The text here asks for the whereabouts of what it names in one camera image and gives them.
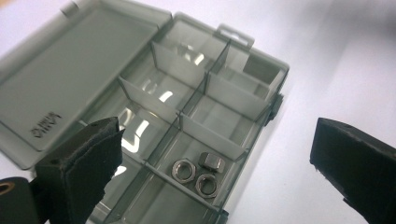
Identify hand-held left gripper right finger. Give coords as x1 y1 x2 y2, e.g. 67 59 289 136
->
309 117 396 224

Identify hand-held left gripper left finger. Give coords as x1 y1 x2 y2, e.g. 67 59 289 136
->
35 117 126 224

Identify grey transparent plastic organizer box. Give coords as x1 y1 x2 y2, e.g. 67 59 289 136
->
0 0 290 224

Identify silver metal hex nut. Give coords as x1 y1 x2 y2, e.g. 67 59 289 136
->
198 151 227 175
171 158 197 185
194 173 220 200

